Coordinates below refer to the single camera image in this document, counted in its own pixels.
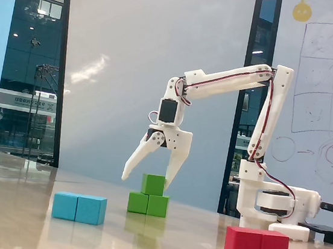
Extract black window frame post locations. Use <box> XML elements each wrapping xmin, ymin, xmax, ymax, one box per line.
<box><xmin>42</xmin><ymin>0</ymin><xmax>80</xmax><ymax>168</ymax></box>

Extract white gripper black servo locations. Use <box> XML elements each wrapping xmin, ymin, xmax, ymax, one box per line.
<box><xmin>120</xmin><ymin>121</ymin><xmax>194</xmax><ymax>192</ymax></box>

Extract yellow round sticker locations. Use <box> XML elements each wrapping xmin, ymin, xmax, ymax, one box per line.
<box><xmin>291</xmin><ymin>0</ymin><xmax>315</xmax><ymax>23</ymax></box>

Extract whiteboard with marker drawings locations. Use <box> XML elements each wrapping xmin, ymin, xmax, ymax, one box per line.
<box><xmin>254</xmin><ymin>0</ymin><xmax>333</xmax><ymax>212</ymax></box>

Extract long green block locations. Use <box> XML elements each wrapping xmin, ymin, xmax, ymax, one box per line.
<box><xmin>127</xmin><ymin>191</ymin><xmax>170</xmax><ymax>219</ymax></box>

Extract long red block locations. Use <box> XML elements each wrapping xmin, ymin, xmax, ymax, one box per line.
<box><xmin>224</xmin><ymin>224</ymin><xmax>291</xmax><ymax>249</ymax></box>

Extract small green cube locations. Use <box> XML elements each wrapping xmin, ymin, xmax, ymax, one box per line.
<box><xmin>140</xmin><ymin>173</ymin><xmax>167</xmax><ymax>197</ymax></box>

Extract flat black power box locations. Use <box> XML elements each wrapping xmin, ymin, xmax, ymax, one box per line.
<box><xmin>296</xmin><ymin>221</ymin><xmax>333</xmax><ymax>245</ymax></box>

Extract long blue block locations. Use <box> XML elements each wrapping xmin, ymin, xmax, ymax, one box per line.
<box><xmin>51</xmin><ymin>191</ymin><xmax>108</xmax><ymax>226</ymax></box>

